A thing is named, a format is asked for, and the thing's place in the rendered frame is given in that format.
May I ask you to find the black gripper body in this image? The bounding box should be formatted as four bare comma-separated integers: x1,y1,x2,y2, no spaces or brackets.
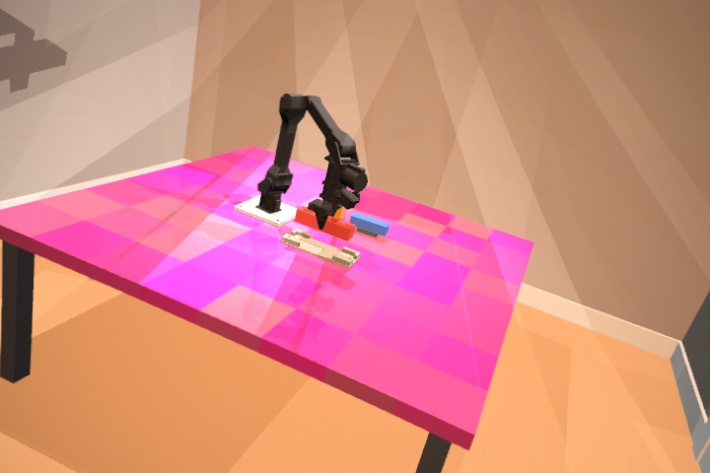
308,178,344,216

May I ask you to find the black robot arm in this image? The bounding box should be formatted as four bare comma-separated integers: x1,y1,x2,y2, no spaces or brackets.
256,94,368,214

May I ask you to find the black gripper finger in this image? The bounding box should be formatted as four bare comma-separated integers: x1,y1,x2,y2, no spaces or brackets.
328,204,343,217
315,211,333,230

